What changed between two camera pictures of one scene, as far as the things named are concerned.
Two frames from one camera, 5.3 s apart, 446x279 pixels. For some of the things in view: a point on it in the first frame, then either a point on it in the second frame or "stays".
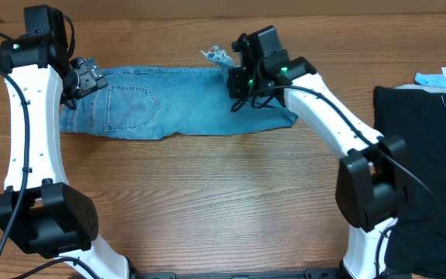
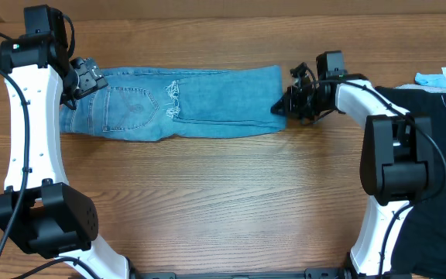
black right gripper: [235, 83] → [292, 100]
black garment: [433, 240] stays
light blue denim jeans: [144, 103] stays
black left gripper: [92, 78] stays
